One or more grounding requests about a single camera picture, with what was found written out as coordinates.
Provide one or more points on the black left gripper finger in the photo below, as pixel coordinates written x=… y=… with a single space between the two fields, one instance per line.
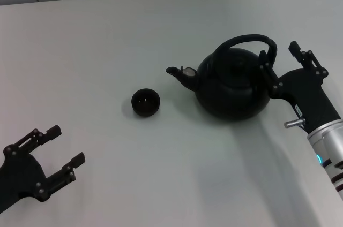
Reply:
x=52 y=132
x=67 y=174

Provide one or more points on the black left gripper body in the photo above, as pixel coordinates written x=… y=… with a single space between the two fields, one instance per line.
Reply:
x=24 y=176

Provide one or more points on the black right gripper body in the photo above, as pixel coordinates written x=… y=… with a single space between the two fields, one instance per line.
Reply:
x=308 y=93

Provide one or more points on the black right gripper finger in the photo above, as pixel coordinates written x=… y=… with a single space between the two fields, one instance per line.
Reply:
x=308 y=59
x=269 y=77

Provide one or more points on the black round teapot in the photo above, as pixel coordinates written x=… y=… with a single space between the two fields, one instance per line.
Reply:
x=230 y=95

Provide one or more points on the small black teacup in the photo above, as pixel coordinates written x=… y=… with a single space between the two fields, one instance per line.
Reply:
x=146 y=104

